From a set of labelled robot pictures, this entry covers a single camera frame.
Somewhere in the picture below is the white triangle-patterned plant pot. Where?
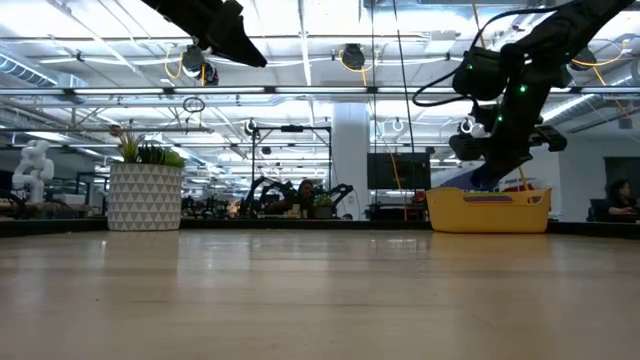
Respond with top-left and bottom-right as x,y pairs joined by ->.
107,162 -> 184,232

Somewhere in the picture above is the green succulent plant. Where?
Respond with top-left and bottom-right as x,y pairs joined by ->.
109,124 -> 187,169

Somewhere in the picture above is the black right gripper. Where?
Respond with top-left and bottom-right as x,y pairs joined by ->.
448,74 -> 569,192

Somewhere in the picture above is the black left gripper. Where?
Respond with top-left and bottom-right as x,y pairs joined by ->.
141,0 -> 269,69

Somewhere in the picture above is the person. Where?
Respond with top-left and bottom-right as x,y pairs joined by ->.
264,178 -> 317,220
589,178 -> 640,224

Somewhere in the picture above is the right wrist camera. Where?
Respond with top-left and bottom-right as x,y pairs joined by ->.
452,46 -> 507,103

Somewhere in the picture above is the small background plant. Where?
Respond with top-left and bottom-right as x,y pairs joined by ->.
312,193 -> 335,220

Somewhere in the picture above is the black hanging cable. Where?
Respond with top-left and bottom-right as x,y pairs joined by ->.
391,0 -> 417,221

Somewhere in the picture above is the yellow plastic basket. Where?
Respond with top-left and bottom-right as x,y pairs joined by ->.
425,186 -> 553,235

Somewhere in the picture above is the black wall monitor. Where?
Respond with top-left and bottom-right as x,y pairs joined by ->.
367,152 -> 432,191

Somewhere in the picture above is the black metal frame stand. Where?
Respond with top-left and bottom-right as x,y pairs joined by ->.
251,124 -> 334,201

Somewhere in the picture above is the white robot figure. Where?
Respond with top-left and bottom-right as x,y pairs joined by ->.
10,138 -> 56,204

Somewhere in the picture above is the black aluminium table frame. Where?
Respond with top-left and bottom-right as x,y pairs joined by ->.
0,216 -> 640,239

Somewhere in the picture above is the black ceiling cable reel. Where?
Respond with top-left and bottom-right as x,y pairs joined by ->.
163,43 -> 221,86
569,45 -> 597,71
338,42 -> 369,72

